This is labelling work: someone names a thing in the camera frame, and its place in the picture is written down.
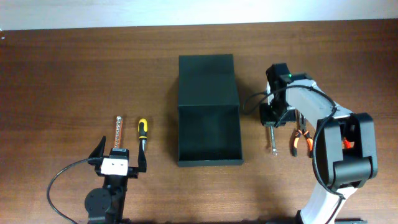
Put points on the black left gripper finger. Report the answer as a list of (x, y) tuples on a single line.
[(142, 162), (98, 151)]

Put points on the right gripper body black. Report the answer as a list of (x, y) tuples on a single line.
[(275, 112)]

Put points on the silver wrench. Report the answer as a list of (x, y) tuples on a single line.
[(273, 144)]

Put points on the red side cutters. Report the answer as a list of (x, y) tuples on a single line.
[(347, 144)]

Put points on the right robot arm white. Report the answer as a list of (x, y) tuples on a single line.
[(344, 155)]

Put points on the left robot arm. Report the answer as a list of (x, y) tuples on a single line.
[(106, 204)]

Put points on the yellow black screwdriver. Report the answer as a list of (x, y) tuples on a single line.
[(142, 130)]

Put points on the black open box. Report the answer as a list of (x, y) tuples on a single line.
[(209, 132)]

